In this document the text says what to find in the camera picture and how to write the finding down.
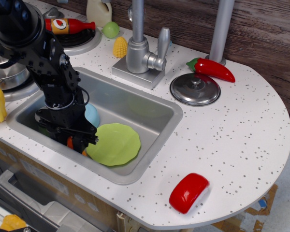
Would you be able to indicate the green toy lime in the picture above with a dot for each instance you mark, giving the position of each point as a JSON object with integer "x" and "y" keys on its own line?
{"x": 111, "y": 29}

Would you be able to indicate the front stove burner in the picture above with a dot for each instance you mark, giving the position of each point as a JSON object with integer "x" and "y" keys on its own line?
{"x": 26, "y": 89}

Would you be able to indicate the yellow toy corn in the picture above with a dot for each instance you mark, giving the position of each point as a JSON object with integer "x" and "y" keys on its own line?
{"x": 120, "y": 47}

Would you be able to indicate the silver toy faucet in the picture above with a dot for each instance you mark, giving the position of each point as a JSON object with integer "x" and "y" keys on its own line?
{"x": 140, "y": 66}

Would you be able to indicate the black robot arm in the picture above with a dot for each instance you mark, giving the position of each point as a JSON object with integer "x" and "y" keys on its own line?
{"x": 24, "y": 39}

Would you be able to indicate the red toy ketchup bottle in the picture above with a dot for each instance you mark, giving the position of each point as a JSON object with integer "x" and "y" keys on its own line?
{"x": 66, "y": 26}

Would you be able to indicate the back right stove burner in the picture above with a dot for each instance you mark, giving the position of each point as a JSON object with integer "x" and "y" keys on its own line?
{"x": 81, "y": 42}

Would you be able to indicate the orange toy carrot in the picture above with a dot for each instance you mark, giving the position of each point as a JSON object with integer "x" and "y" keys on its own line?
{"x": 70, "y": 145}

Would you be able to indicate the red toy chili pepper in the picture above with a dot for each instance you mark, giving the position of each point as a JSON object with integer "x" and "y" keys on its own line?
{"x": 211, "y": 68}

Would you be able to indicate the steel toy pot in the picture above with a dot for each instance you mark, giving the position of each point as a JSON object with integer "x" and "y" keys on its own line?
{"x": 13, "y": 76}

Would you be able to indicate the cream toy detergent jug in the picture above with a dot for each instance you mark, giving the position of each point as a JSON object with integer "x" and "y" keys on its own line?
{"x": 99, "y": 12}

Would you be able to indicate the grey stove knob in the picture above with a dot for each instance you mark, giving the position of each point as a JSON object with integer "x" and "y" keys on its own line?
{"x": 53, "y": 13}

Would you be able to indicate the grey green toy can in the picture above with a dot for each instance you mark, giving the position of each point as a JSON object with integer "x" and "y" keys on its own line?
{"x": 41, "y": 127}

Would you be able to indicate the green plastic plate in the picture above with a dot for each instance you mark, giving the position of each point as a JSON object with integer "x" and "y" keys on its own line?
{"x": 117, "y": 145}

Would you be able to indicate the yellow object bottom left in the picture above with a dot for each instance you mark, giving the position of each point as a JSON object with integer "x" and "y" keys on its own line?
{"x": 12, "y": 222}

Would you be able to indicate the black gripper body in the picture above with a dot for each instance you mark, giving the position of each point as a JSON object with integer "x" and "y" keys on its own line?
{"x": 71, "y": 119}

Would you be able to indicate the steel pot lid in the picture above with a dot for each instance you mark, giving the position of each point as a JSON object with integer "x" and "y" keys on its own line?
{"x": 195, "y": 89}

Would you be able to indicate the grey oven door handle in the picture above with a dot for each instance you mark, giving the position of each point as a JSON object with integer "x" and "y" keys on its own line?
{"x": 43, "y": 212}

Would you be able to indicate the grey vertical pole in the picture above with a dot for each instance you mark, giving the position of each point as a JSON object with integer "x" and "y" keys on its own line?
{"x": 223, "y": 19}

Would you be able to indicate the grey toy sink basin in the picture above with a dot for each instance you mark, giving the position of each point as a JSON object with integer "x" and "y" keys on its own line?
{"x": 153, "y": 118}

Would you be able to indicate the stove burner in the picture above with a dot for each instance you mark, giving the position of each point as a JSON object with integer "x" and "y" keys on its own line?
{"x": 26, "y": 89}
{"x": 81, "y": 42}

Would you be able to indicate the light blue plastic bowl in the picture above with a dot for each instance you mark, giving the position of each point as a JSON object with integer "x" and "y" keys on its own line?
{"x": 92, "y": 115}

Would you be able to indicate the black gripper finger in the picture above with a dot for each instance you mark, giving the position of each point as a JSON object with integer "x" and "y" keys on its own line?
{"x": 79, "y": 144}
{"x": 59, "y": 135}

